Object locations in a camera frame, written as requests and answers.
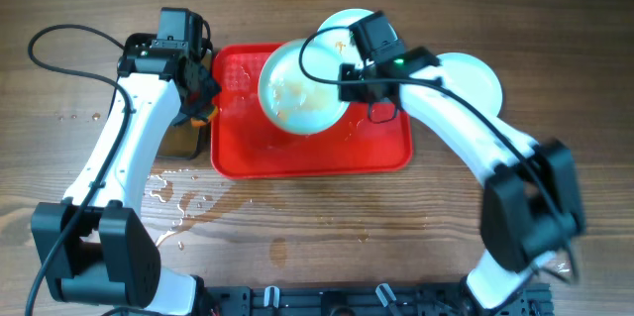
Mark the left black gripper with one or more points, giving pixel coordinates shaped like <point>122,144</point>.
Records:
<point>209,89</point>

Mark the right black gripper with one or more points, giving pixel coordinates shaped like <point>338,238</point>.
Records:
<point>347,94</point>

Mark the orange sponge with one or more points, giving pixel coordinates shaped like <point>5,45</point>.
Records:
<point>205,116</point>

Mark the white plate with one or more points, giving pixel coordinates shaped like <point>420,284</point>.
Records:
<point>470,83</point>
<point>292,101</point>
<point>338,38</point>

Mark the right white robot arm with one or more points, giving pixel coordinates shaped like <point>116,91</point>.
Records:
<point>531,207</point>

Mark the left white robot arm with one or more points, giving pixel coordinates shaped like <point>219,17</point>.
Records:
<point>92,244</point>

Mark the red plastic tray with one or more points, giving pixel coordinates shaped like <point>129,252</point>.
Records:
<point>245,144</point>

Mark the black water tray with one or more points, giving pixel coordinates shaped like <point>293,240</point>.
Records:
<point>188,137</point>

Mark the black mounting rail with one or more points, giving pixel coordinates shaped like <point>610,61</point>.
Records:
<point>429,299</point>

